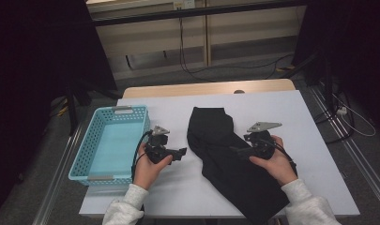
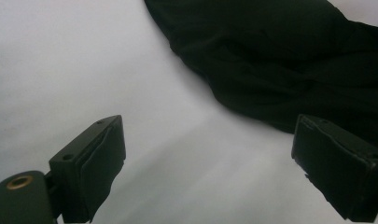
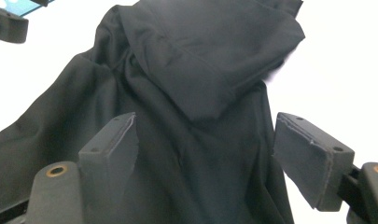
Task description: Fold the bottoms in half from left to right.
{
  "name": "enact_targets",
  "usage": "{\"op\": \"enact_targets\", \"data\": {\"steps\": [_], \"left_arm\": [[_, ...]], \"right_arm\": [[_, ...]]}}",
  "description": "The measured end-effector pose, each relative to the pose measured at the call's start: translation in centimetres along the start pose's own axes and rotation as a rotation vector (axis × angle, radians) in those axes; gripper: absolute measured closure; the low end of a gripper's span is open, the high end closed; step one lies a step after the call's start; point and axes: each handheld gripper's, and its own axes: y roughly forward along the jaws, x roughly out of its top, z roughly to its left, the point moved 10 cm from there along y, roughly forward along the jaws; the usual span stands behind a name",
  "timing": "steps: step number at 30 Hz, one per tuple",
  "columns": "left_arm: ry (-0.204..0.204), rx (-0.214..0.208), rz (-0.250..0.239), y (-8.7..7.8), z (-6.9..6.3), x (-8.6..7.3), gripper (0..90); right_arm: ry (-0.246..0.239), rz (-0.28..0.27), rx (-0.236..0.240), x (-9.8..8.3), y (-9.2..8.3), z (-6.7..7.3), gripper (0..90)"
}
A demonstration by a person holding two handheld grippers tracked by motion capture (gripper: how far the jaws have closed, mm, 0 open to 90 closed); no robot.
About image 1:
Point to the white wall socket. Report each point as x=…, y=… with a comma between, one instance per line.
x=184, y=4

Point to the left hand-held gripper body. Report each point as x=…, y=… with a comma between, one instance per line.
x=159, y=151

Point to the white power strip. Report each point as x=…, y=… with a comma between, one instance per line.
x=342, y=110

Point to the black stand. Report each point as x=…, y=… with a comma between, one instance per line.
x=327, y=87
x=72, y=115

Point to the person's right hand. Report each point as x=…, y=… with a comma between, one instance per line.
x=280, y=167

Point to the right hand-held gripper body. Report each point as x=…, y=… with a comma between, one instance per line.
x=262, y=146

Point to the dark round table grommet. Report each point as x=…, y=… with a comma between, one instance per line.
x=239, y=91

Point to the metal floor rail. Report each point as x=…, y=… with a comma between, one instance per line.
x=54, y=181
x=359, y=159

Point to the black curtain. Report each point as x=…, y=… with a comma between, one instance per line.
x=359, y=47
x=37, y=62

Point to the black metal bar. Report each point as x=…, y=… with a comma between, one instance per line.
x=194, y=12

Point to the black pants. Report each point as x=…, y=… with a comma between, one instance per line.
x=215, y=131

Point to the light blue plastic basket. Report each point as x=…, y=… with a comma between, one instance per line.
x=115, y=146

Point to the person's left hand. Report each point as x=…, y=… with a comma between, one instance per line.
x=147, y=172

